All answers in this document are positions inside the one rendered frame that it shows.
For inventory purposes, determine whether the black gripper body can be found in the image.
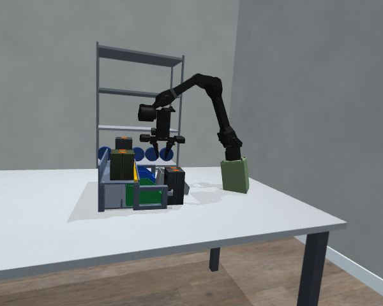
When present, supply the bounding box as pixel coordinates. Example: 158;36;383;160
140;122;185;143

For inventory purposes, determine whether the dark green case with orange latches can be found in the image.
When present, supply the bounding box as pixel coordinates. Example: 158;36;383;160
110;149;134;180

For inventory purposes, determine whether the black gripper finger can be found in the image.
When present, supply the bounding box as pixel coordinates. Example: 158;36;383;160
149;142;158;159
165;142;175;159

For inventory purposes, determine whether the grey bin rack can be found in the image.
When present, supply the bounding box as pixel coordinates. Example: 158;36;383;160
98;149;173;212

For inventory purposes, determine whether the green open bin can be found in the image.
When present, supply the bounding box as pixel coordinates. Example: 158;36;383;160
126;178;161;206

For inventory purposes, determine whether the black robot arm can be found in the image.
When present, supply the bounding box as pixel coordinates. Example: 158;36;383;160
138;73;243;161

